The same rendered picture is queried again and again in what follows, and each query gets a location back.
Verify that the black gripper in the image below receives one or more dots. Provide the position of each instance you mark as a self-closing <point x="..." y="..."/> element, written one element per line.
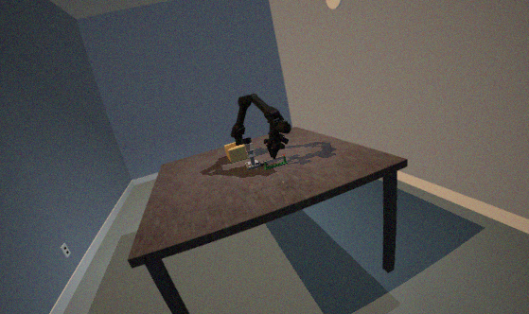
<point x="273" y="144"/>

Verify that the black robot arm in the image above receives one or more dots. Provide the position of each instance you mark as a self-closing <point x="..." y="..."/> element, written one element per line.
<point x="270" y="112"/>

